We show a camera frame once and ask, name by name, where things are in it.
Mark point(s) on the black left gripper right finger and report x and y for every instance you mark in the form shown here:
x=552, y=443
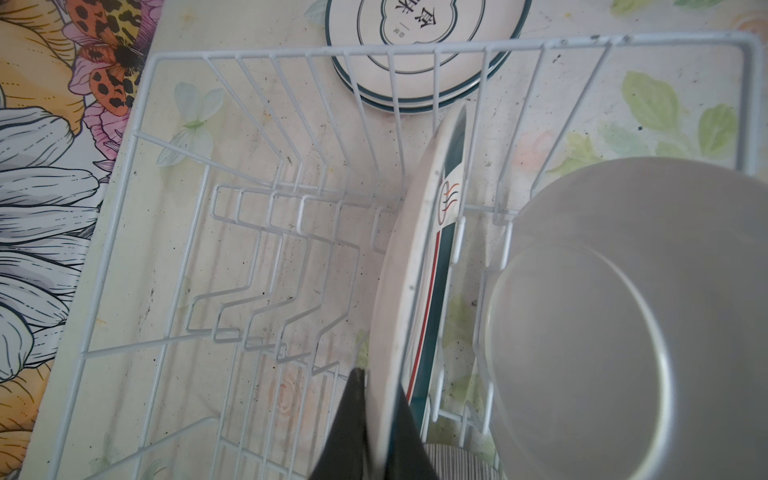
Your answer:
x=407, y=458

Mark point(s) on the white wire dish rack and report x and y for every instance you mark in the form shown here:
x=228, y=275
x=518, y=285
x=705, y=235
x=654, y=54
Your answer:
x=232, y=276

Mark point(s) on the green red plate with steam logo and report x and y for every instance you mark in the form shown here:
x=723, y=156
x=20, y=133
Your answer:
x=412, y=287

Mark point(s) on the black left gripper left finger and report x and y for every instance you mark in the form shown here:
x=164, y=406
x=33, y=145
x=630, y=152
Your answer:
x=343, y=456

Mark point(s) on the green red rimmed plate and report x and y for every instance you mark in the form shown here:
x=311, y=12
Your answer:
x=421, y=106

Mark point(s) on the white upturned ceramic bowl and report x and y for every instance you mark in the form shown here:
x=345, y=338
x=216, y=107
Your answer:
x=626, y=337

